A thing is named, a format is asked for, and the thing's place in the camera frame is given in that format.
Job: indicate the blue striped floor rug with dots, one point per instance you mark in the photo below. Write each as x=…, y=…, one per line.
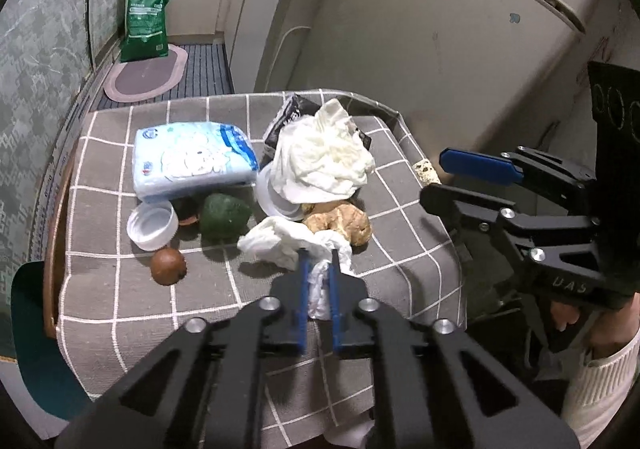
x=207, y=73

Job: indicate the black Face tissue pack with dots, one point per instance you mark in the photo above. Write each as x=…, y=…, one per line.
x=290, y=116

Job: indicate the teal trash bin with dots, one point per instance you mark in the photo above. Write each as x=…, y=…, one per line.
x=46, y=375

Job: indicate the pink oval floor mat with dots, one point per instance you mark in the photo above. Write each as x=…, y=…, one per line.
x=136, y=81

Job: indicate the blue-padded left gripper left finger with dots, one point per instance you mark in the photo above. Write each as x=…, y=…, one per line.
x=289, y=331

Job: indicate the white refrigerator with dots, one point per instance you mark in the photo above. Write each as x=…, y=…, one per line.
x=455, y=69

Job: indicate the large white tissue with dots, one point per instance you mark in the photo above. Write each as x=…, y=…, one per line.
x=320, y=157

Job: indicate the small brown peel piece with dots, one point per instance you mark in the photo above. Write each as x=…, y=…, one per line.
x=187, y=211

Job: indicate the ginger root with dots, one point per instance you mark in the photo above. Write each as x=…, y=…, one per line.
x=343, y=217

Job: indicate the grey checked tablecloth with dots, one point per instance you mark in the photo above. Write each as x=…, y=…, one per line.
x=112, y=313

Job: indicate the white plastic round lid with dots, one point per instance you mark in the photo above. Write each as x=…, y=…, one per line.
x=271, y=202

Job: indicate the white knit sleeve forearm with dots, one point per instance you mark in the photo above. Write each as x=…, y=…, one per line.
x=598, y=390

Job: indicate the green rice bag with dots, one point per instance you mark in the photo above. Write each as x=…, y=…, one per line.
x=146, y=32

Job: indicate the green avocado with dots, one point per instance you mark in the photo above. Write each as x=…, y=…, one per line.
x=223, y=217

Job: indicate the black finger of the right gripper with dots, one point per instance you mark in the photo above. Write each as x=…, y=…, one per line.
x=464, y=209

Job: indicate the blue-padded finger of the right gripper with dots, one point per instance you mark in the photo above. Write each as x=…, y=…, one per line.
x=494, y=169

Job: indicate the white plastic lid cup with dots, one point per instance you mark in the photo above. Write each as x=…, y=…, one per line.
x=151, y=226

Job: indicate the small white tissue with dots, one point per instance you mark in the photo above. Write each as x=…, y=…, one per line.
x=278, y=241

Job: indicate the brown round fruit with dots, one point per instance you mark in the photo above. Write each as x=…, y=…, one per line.
x=168, y=266

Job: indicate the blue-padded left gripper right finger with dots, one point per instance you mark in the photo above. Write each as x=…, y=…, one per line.
x=349, y=333

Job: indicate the blue tissue pack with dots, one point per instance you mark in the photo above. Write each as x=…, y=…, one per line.
x=178, y=159

